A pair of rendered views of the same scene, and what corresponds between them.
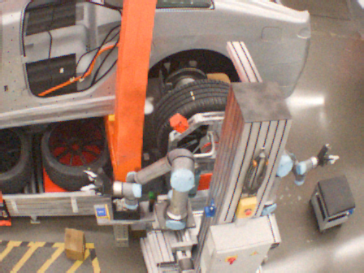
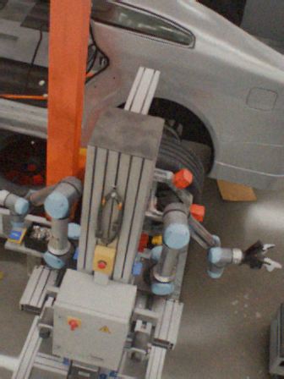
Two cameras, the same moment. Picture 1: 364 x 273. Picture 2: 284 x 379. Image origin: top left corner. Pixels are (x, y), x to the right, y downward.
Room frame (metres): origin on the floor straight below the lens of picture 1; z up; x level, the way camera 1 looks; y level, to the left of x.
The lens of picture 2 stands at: (0.40, -1.03, 3.45)
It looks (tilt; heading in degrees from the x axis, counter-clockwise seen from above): 46 degrees down; 21
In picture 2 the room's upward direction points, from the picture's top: 11 degrees clockwise
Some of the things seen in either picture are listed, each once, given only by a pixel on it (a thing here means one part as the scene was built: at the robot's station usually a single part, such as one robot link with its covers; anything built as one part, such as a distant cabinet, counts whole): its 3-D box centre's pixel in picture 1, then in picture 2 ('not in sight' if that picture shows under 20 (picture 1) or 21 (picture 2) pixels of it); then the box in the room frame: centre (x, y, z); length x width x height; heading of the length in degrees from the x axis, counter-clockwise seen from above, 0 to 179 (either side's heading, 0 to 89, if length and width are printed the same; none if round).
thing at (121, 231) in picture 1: (120, 229); (35, 264); (2.27, 0.36, 0.21); 0.10 x 0.10 x 0.42; 18
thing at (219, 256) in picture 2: (304, 166); (221, 255); (2.26, -0.79, 1.21); 0.11 x 0.08 x 0.09; 122
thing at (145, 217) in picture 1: (123, 214); (40, 244); (2.28, 0.33, 0.44); 0.43 x 0.17 x 0.03; 108
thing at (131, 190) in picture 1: (131, 189); (16, 204); (1.94, 0.23, 1.21); 0.11 x 0.08 x 0.09; 93
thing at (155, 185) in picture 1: (145, 172); not in sight; (2.84, 0.23, 0.26); 0.42 x 0.18 x 0.35; 18
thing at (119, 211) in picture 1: (125, 207); (42, 238); (2.29, 0.32, 0.52); 0.20 x 0.14 x 0.13; 104
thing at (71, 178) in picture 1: (75, 151); (31, 173); (2.82, 0.80, 0.39); 0.66 x 0.66 x 0.24
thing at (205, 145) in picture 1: (212, 153); (144, 210); (2.60, -0.21, 0.85); 0.21 x 0.14 x 0.14; 18
